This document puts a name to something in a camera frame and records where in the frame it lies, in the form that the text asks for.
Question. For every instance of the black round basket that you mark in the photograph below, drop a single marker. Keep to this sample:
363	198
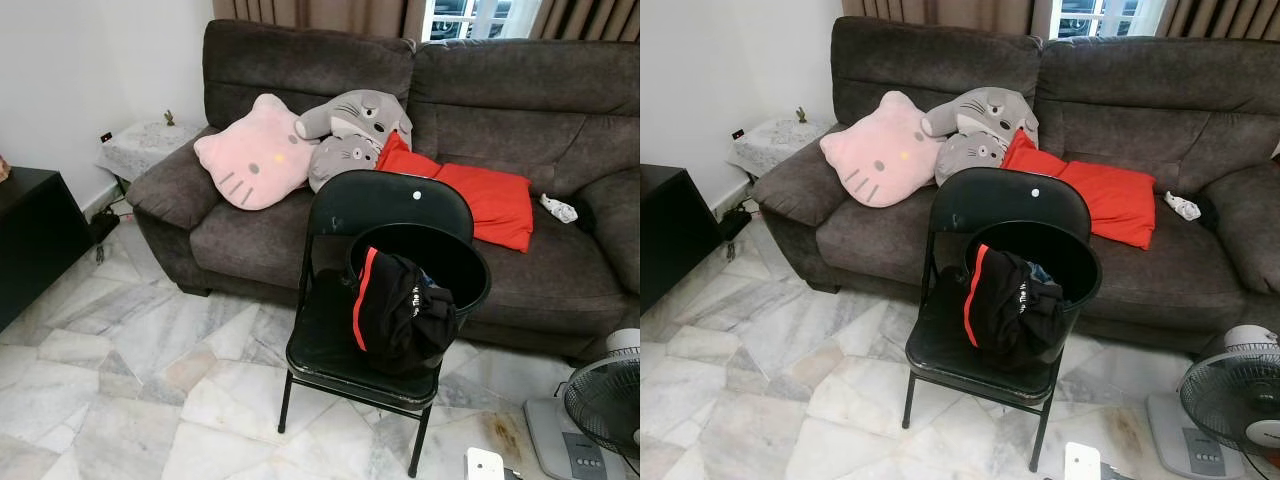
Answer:
465	285
1080	280

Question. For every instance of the small grey totoro plush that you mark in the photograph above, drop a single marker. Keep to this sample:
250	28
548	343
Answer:
970	157
345	160

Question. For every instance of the red cushion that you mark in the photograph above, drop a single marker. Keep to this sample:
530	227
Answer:
495	205
1115	200

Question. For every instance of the pink hello kitty cushion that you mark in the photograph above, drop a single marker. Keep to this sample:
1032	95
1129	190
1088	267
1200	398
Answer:
880	152
255	155

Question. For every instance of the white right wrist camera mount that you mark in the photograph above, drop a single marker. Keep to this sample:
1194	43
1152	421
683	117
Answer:
1082	462
485	465

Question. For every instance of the dark brown fabric sofa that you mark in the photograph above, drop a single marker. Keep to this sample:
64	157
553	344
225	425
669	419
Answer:
1150	110
540	120

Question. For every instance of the black television console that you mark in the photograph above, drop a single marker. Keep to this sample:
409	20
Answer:
675	230
40	240

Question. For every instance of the small white cloth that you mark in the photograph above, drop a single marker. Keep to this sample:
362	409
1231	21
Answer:
1182	206
558	208

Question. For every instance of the white framed window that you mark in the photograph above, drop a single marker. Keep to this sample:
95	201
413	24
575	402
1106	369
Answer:
470	15
1100	15

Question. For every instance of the brown curtain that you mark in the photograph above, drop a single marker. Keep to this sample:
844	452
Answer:
590	15
330	15
950	12
1220	12

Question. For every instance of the black folding chair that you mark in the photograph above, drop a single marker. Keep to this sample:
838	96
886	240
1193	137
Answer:
390	200
1010	198

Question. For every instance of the large grey totoro plush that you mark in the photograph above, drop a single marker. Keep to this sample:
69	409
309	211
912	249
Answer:
365	112
990	110

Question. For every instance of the black garment with red stripe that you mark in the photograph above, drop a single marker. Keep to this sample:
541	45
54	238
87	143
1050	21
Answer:
400	320
1015	315

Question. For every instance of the grey standing fan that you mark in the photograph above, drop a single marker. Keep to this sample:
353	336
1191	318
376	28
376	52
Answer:
605	400
1235	395

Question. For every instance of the lace covered side table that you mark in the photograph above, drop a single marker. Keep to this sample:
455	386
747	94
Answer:
775	145
145	148

